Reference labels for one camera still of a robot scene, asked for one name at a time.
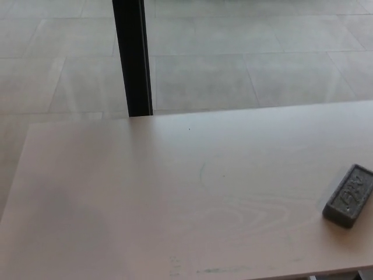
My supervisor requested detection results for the dark grey felt eraser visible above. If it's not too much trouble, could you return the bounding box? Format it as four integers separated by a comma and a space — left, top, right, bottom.
322, 163, 373, 230

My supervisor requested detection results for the black metal post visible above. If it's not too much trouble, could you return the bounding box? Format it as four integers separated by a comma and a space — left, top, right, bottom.
112, 0, 154, 118

